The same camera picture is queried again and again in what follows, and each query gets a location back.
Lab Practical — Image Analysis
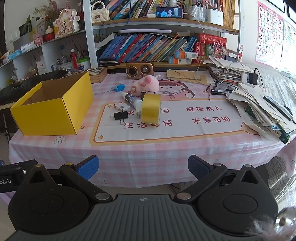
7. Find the pen holder with pens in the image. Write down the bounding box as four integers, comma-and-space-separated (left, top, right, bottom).
57, 53, 74, 71

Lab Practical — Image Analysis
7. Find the white floral figure ornament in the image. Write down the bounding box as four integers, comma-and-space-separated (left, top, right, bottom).
54, 8, 80, 37

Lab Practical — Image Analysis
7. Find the cream quilted handbag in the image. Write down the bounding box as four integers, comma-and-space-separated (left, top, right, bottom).
91, 1, 110, 23

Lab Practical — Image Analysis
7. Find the yellow cardboard box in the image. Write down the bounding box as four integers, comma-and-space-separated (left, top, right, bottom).
10, 71, 94, 136

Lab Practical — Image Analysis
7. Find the brown retro radio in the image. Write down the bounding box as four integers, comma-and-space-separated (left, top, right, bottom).
126, 62, 154, 80

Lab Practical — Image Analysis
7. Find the orange white carton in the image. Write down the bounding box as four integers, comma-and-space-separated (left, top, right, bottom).
168, 57, 192, 65
173, 51, 199, 59

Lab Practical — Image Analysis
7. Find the tan paper envelope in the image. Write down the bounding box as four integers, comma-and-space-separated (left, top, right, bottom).
166, 69, 215, 85

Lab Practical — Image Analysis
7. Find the row of mixed books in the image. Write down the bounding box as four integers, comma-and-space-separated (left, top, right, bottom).
107, 0, 185, 20

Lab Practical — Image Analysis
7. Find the loose pile of papers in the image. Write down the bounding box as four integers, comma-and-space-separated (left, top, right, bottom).
225, 82, 296, 144

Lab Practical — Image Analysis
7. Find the black smartphone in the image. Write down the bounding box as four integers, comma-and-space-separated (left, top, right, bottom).
155, 7, 184, 18

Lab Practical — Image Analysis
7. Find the white tub green lid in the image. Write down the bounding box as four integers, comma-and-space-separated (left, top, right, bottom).
77, 57, 91, 70

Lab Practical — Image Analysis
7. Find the black electronic keyboard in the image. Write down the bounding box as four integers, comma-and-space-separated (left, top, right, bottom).
0, 70, 68, 112

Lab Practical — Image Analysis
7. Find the wooden bookshelf white frame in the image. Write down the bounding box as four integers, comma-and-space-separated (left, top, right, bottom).
83, 0, 241, 70

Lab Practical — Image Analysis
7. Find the white desk organizer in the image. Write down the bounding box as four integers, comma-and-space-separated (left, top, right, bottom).
205, 8, 224, 26

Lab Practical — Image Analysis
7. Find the blue tissue pack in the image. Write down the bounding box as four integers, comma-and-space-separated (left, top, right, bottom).
8, 50, 23, 61

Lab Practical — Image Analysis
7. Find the plastic covered chair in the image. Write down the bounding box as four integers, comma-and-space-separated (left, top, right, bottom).
261, 155, 296, 209

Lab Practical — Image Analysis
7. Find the stack of folded papers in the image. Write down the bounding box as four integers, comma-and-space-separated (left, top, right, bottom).
206, 56, 255, 84

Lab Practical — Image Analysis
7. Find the white wall chart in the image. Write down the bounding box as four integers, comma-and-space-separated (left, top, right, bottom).
281, 20, 296, 70

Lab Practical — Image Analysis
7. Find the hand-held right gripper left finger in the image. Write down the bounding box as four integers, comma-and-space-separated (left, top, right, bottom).
23, 155, 112, 202

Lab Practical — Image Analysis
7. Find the white glue bottle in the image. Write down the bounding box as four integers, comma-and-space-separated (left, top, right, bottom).
122, 91, 143, 110

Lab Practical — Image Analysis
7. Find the white staples box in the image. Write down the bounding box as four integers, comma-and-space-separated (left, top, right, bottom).
115, 101, 130, 111

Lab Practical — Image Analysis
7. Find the pink checkered desktop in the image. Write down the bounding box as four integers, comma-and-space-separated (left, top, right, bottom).
9, 67, 296, 189

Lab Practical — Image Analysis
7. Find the wooden chess box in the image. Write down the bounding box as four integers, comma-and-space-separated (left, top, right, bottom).
89, 68, 108, 84

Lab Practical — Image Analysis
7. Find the pink alphabet wall poster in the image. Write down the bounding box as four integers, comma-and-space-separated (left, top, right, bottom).
255, 1, 284, 66

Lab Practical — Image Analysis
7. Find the red santa pen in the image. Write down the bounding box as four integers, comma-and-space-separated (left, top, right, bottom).
71, 49, 78, 70

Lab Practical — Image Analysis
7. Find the black stapler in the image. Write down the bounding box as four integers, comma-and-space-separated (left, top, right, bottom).
99, 58, 117, 66

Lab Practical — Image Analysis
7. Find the yellow tape roll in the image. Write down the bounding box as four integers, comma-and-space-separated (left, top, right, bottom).
141, 93, 162, 124

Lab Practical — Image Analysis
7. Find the red round doll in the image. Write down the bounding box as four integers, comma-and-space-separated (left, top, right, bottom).
45, 26, 55, 42

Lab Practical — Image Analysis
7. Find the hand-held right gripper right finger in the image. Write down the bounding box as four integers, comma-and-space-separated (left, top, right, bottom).
173, 155, 269, 202

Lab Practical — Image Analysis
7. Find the black remote control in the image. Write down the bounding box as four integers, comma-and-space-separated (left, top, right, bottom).
264, 95, 293, 121

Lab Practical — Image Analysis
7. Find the white light bar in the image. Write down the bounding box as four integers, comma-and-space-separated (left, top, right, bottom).
119, 29, 172, 34

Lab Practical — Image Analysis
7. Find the pink plush toy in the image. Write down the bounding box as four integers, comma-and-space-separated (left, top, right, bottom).
130, 75, 160, 96

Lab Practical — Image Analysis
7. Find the red boxed book set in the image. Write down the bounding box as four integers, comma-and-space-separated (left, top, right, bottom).
194, 33, 227, 63

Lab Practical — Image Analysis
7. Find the black binder clip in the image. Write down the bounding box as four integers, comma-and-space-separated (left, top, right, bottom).
114, 111, 129, 126

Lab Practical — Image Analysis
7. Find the row of blue books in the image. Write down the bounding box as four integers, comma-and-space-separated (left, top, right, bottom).
99, 33, 198, 64

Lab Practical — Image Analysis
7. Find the dried flower bouquet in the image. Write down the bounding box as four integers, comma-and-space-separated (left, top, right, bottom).
35, 0, 59, 26

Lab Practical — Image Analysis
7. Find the white cubby shelf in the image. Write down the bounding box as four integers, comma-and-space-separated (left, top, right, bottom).
0, 30, 97, 81

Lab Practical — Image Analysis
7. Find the white box red label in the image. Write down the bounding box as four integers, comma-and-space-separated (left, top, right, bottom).
36, 60, 48, 75

